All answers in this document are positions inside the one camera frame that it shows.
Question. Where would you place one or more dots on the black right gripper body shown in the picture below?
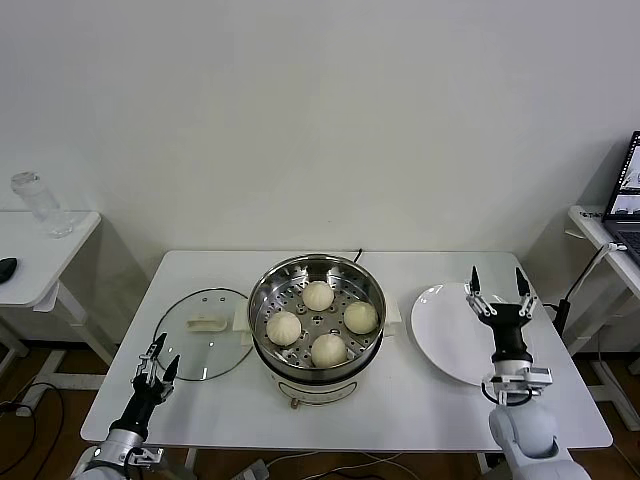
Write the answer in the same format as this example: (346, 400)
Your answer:
(507, 330)

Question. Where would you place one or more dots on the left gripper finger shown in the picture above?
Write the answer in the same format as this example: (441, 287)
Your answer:
(171, 372)
(152, 357)

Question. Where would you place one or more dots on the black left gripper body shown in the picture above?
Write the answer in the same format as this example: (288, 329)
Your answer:
(142, 402)

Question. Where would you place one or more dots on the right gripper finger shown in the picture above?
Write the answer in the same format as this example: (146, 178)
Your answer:
(526, 297)
(475, 290)

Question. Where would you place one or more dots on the white steamed baozi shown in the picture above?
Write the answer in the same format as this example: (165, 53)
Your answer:
(361, 317)
(283, 328)
(318, 296)
(328, 350)

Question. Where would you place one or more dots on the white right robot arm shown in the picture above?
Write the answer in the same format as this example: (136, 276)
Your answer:
(525, 430)

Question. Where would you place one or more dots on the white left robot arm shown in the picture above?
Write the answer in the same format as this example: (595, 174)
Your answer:
(115, 445)

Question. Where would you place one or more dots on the perforated steel steamer basket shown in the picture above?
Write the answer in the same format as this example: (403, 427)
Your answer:
(265, 300)

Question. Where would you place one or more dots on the steel steamer pot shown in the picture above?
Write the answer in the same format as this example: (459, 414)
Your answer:
(320, 387)

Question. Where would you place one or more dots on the white round plate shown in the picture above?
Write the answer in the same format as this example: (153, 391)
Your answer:
(445, 330)

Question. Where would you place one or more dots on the white table leg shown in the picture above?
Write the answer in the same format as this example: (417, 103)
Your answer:
(192, 457)
(483, 462)

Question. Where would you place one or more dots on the white side table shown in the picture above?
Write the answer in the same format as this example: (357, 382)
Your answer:
(590, 222)
(50, 260)

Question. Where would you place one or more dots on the open dark laptop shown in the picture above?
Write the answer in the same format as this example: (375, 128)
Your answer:
(625, 230)

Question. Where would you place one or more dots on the white floor power strip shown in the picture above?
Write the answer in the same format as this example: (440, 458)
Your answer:
(255, 469)

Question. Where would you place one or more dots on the black computer mouse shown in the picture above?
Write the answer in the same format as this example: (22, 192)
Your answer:
(7, 268)

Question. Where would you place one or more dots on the clear plastic water bottle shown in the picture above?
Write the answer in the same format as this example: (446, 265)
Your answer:
(44, 205)

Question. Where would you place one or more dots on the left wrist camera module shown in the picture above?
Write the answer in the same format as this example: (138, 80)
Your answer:
(147, 456)

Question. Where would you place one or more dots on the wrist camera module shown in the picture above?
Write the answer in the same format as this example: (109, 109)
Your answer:
(537, 376)
(147, 456)

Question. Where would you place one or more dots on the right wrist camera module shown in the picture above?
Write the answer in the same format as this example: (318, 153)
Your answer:
(537, 376)

